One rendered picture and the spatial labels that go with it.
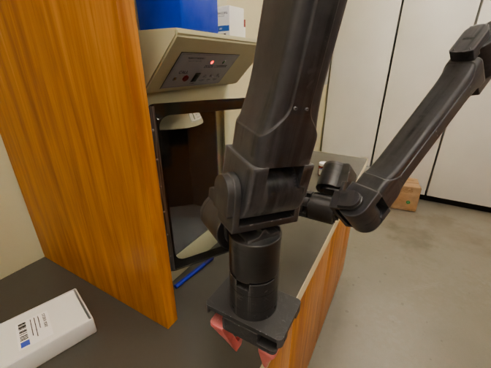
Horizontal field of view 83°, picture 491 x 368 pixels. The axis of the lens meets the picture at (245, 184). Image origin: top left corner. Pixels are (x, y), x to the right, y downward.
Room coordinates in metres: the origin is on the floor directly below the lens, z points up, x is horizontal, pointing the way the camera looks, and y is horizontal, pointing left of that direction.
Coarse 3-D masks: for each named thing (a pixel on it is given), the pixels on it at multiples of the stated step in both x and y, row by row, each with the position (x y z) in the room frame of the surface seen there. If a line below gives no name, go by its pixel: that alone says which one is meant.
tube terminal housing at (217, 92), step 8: (224, 0) 0.80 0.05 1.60; (136, 8) 0.56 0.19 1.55; (136, 16) 0.55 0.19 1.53; (192, 88) 0.67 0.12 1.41; (200, 88) 0.70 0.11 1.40; (208, 88) 0.73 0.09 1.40; (216, 88) 0.76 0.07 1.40; (224, 88) 0.79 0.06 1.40; (152, 96) 0.57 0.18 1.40; (160, 96) 0.58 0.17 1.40; (168, 96) 0.60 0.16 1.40; (176, 96) 0.62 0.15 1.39; (184, 96) 0.65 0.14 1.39; (192, 96) 0.67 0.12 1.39; (200, 96) 0.70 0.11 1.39; (208, 96) 0.72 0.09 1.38; (216, 96) 0.75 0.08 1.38; (224, 96) 0.79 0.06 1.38; (176, 272) 0.57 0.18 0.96
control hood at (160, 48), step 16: (144, 32) 0.51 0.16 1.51; (160, 32) 0.49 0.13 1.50; (176, 32) 0.48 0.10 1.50; (192, 32) 0.51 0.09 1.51; (208, 32) 0.55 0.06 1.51; (144, 48) 0.51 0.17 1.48; (160, 48) 0.49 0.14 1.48; (176, 48) 0.50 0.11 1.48; (192, 48) 0.53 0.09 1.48; (208, 48) 0.57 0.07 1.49; (224, 48) 0.61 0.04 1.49; (240, 48) 0.66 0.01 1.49; (144, 64) 0.51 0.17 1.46; (160, 64) 0.50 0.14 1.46; (240, 64) 0.72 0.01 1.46; (160, 80) 0.53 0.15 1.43; (224, 80) 0.72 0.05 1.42
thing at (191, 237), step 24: (168, 120) 0.55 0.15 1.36; (192, 120) 0.58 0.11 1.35; (216, 120) 0.60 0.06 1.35; (168, 144) 0.55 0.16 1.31; (192, 144) 0.57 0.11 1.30; (216, 144) 0.60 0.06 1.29; (168, 168) 0.54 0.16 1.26; (192, 168) 0.57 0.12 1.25; (216, 168) 0.60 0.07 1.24; (168, 192) 0.54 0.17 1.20; (192, 192) 0.57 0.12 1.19; (168, 216) 0.54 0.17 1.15; (192, 216) 0.57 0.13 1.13; (192, 240) 0.56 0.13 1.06; (192, 264) 0.56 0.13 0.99
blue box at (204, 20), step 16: (144, 0) 0.54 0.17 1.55; (160, 0) 0.52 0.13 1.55; (176, 0) 0.50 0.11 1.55; (192, 0) 0.52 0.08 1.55; (208, 0) 0.56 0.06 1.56; (144, 16) 0.54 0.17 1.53; (160, 16) 0.52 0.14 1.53; (176, 16) 0.50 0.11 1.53; (192, 16) 0.52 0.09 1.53; (208, 16) 0.56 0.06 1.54
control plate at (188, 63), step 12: (180, 60) 0.52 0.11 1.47; (192, 60) 0.55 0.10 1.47; (204, 60) 0.58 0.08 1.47; (216, 60) 0.62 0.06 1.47; (228, 60) 0.65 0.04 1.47; (180, 72) 0.55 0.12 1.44; (192, 72) 0.58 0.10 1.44; (204, 72) 0.62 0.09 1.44; (216, 72) 0.66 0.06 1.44; (168, 84) 0.55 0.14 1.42; (180, 84) 0.58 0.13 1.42; (192, 84) 0.62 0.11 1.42; (204, 84) 0.66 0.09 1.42
